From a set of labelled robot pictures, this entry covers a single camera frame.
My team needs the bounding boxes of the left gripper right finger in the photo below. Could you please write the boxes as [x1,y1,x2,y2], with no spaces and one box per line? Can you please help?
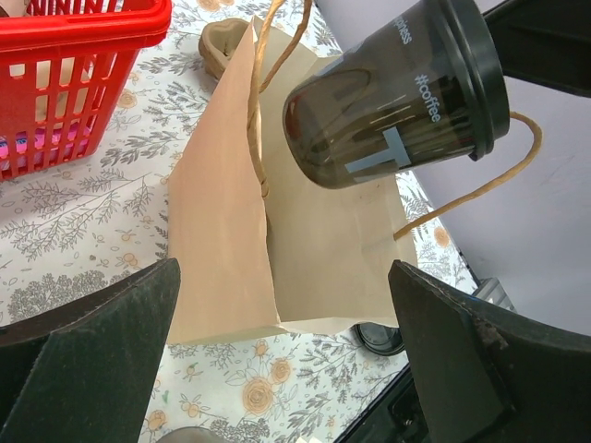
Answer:
[388,260,590,442]

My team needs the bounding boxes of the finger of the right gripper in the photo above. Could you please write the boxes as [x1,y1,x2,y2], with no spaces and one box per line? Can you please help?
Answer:
[483,0,591,98]

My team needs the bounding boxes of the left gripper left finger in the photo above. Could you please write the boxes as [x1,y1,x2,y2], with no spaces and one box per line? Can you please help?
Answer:
[1,258,181,442]

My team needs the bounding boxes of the kraft paper bag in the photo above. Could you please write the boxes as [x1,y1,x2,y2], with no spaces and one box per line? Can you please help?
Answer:
[167,18,434,344]

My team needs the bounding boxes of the red plastic shopping basket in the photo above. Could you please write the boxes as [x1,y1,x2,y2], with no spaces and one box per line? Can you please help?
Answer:
[1,1,172,181]

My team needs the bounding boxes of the grey cup of straws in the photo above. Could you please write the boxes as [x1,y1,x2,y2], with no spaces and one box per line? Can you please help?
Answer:
[157,426,228,443]

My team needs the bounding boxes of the floral table mat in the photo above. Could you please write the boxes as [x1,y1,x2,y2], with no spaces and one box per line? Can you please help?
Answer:
[0,0,481,443]

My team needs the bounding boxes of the cardboard cup carrier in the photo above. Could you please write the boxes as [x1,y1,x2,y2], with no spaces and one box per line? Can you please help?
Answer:
[198,18,254,80]

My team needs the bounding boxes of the beige paper roll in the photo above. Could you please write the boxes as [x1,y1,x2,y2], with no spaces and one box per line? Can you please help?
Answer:
[0,0,30,18]

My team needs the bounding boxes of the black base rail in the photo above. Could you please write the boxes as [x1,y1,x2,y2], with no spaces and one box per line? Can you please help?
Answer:
[335,365,431,443]

